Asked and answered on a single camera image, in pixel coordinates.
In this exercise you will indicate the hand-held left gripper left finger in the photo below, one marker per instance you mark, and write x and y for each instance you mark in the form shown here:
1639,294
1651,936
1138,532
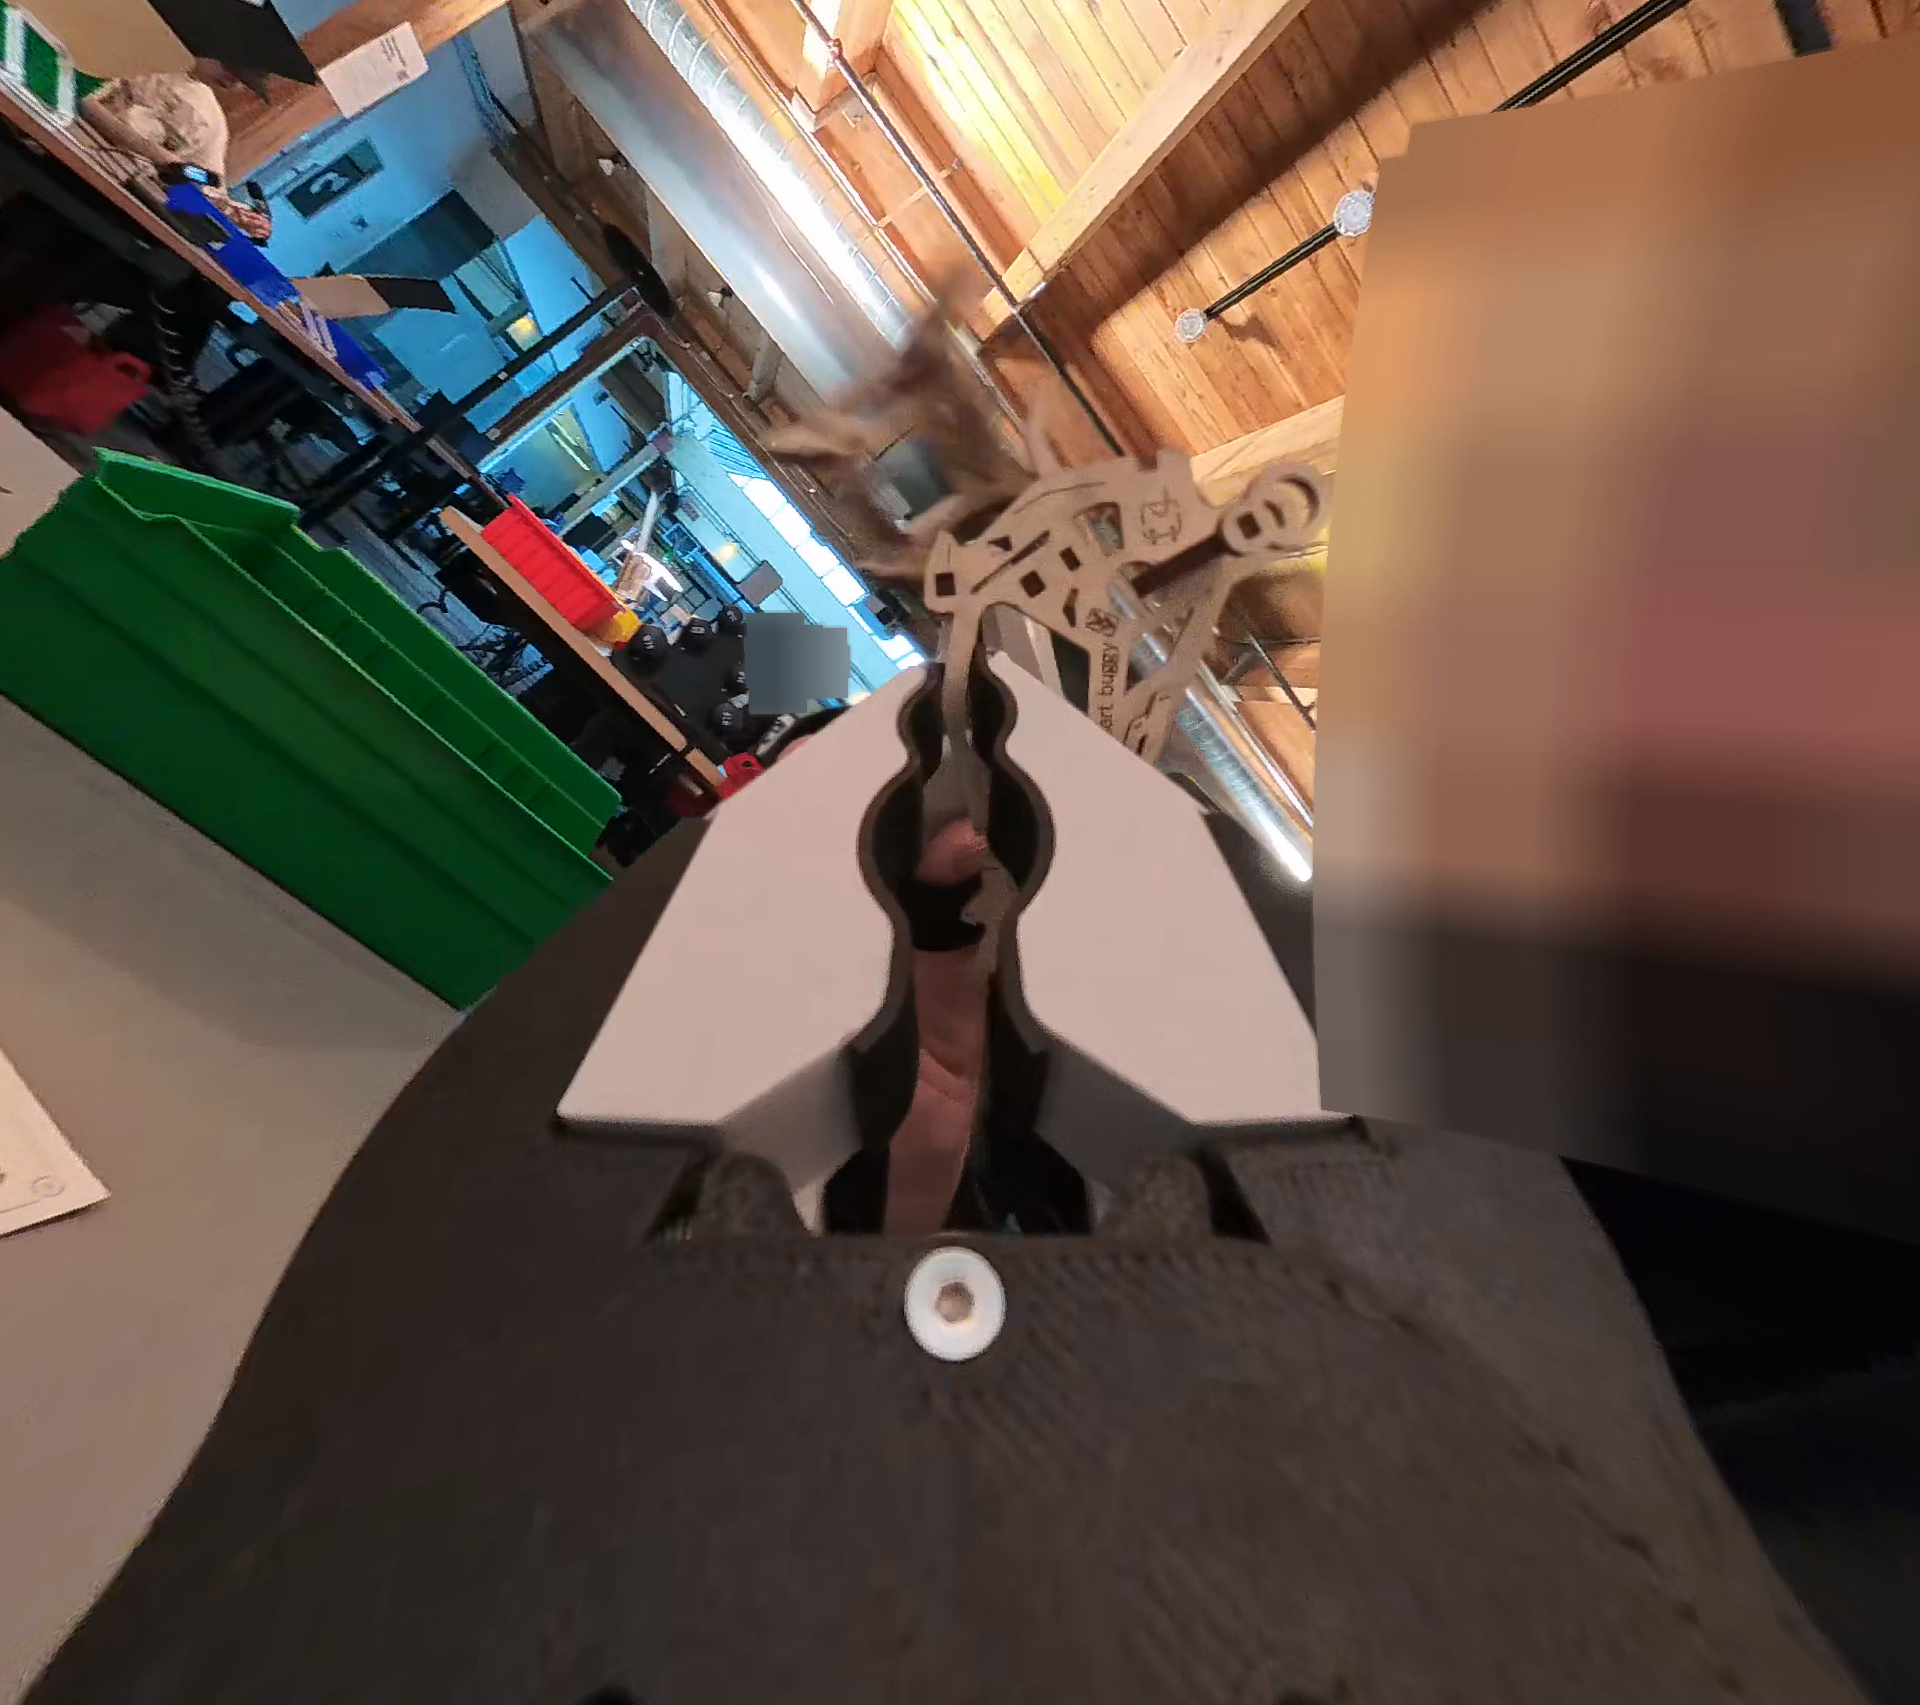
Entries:
751,986

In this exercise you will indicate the wooden workshop table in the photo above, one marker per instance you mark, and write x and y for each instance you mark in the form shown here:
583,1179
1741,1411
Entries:
644,697

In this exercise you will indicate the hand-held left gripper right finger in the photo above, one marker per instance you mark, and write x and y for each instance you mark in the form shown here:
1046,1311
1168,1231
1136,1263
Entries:
1155,971

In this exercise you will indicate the open instruction booklet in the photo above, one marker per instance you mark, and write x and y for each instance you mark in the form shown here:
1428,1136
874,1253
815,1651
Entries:
31,1152

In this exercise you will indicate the blue plastic box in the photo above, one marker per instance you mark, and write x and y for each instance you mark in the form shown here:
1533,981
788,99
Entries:
224,229

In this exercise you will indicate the wooden buggy model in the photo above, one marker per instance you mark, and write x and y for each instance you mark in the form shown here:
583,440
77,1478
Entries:
1123,663

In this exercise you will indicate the red plastic bin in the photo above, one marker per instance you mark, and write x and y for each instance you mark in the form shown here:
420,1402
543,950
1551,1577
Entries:
548,554

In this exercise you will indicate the dark arrow sign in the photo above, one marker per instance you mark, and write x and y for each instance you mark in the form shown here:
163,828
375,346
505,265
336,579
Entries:
332,182

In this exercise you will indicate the green white striped board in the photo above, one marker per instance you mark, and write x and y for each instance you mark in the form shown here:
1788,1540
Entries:
33,62

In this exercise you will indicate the stacked green plastic bins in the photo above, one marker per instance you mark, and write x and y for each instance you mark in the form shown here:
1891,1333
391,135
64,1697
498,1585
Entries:
301,745

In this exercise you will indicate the red crate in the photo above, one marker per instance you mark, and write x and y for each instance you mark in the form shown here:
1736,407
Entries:
68,370

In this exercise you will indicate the beige camouflage cap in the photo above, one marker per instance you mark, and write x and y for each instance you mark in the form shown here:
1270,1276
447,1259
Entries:
165,118

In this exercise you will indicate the black dumbbell set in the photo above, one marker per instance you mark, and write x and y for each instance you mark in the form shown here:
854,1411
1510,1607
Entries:
675,663

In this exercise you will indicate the black ceiling rod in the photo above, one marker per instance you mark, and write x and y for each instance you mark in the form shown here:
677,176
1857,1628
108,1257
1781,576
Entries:
1651,23

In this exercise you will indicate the white paper notice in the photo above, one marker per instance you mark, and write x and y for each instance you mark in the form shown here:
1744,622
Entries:
375,70

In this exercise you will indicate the red plastic object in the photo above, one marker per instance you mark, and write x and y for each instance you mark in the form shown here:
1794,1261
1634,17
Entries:
740,771

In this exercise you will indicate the person's right hand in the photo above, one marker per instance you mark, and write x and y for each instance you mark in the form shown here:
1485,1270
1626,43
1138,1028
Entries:
939,1075

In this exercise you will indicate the rectangular silver air duct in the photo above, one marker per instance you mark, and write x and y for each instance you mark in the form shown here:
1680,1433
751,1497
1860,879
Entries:
704,175

